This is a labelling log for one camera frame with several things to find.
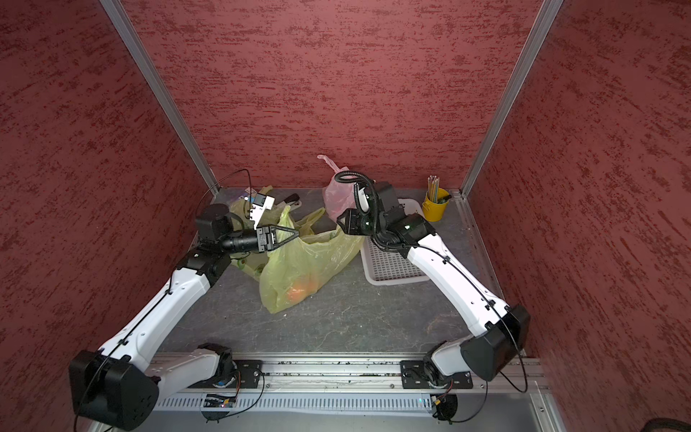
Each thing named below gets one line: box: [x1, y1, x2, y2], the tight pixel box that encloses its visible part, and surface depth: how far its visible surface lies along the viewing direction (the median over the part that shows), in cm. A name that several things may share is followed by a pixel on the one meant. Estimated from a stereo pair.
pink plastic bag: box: [317, 153, 358, 222], surface depth 106 cm
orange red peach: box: [287, 279, 318, 304], surface depth 80 cm
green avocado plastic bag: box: [259, 205, 365, 315], surface depth 77 cm
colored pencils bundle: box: [427, 174, 440, 204], surface depth 105 cm
